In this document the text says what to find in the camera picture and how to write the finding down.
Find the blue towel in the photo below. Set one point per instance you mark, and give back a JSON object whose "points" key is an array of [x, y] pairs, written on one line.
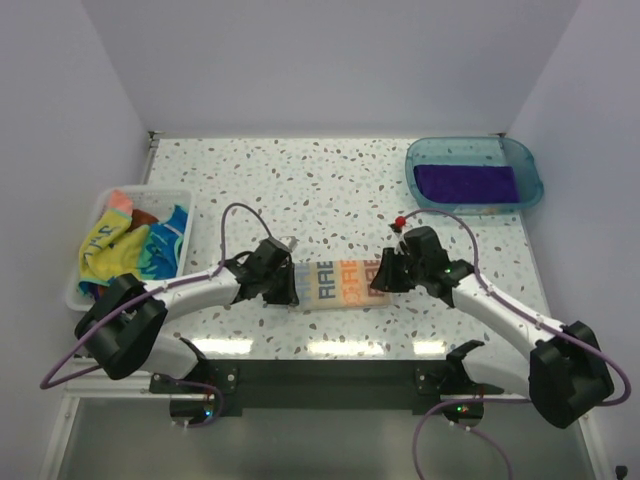
{"points": [[160, 257]]}

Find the colourful printed towel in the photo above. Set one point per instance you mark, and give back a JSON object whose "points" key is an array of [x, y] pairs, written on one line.
{"points": [[339, 284]]}

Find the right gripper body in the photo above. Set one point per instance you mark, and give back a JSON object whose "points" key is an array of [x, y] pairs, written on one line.
{"points": [[400, 273]]}

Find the brown towel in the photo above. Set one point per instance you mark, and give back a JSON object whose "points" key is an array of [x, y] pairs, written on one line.
{"points": [[141, 218]]}

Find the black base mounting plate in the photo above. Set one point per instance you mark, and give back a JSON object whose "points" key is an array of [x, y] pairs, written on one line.
{"points": [[410, 385]]}

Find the purple towel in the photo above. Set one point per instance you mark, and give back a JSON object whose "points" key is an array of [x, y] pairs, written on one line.
{"points": [[467, 184]]}

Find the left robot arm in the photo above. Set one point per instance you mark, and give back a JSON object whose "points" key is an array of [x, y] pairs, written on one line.
{"points": [[122, 331]]}

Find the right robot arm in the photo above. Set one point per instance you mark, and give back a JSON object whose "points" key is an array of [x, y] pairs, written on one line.
{"points": [[565, 375]]}

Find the yellow green patterned towel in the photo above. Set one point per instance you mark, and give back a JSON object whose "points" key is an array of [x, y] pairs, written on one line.
{"points": [[110, 250]]}

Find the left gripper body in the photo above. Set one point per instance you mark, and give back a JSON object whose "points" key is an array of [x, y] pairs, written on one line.
{"points": [[277, 288]]}

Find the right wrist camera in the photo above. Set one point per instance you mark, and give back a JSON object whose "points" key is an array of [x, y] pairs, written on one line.
{"points": [[399, 224]]}

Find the teal translucent plastic bin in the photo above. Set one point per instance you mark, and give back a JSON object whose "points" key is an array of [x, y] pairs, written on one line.
{"points": [[476, 151]]}

